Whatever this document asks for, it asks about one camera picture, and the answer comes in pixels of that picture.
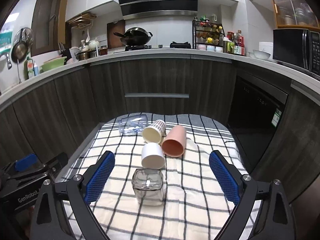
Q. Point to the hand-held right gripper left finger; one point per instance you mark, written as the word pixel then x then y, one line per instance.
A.
pixel 100 177

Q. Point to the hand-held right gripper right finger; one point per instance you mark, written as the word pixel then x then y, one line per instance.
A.
pixel 225 178

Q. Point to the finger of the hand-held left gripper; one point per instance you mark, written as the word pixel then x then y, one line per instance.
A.
pixel 59 163
pixel 25 161

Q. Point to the square clear glass cup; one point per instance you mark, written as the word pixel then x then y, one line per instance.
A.
pixel 147 187

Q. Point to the plain white cup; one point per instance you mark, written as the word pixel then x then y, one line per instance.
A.
pixel 152 156

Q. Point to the clear bluish glass cup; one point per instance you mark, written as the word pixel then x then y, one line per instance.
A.
pixel 132 125

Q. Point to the pink cup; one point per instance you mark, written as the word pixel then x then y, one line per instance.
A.
pixel 175 140

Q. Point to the cream patterned cup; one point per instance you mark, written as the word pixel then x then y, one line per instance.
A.
pixel 153 132

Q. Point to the checked white cloth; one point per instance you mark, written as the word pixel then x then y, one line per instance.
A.
pixel 190 200

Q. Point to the black dishwasher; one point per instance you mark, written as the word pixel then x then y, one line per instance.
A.
pixel 255 120

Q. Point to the green dish soap bottle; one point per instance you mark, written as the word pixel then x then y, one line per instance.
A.
pixel 29 68

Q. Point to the green plastic basin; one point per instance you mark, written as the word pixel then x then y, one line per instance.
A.
pixel 53 64

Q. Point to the hanging frying pan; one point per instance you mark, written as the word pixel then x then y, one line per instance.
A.
pixel 18 52

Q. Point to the steel pot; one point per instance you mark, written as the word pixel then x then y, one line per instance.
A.
pixel 86 55

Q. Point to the black knife block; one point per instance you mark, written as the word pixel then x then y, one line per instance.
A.
pixel 64 51

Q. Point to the dark wood base cabinets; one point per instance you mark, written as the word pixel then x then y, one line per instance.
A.
pixel 155 77

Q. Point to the red sauce jar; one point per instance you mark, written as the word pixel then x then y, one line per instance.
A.
pixel 104 50

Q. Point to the white teapot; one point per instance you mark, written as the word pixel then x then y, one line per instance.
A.
pixel 94 44

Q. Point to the hanging glass pan lid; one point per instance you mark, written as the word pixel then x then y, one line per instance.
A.
pixel 23 36

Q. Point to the white bowl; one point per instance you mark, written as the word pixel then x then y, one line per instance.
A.
pixel 261 54

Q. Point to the green mug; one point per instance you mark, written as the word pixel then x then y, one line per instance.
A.
pixel 230 47

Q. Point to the red label sauce bottle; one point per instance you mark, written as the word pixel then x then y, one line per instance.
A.
pixel 240 43

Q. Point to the white rice cooker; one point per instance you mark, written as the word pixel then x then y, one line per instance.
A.
pixel 266 45

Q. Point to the dark wooden cutting board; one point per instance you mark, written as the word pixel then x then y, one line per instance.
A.
pixel 113 33

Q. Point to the black spice rack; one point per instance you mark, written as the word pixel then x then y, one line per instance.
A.
pixel 207 36

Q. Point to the black gas stove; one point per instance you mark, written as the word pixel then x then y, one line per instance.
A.
pixel 160 46

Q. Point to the light wooden boards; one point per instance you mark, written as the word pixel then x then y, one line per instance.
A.
pixel 82 18

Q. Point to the black wok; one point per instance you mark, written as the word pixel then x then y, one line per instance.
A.
pixel 137 36

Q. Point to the black microwave oven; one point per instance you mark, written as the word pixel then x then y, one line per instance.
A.
pixel 292 47

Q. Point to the glass door wooden cabinet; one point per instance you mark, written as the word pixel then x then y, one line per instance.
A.
pixel 295 10

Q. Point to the brown window frame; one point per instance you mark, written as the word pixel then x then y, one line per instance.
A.
pixel 48 22

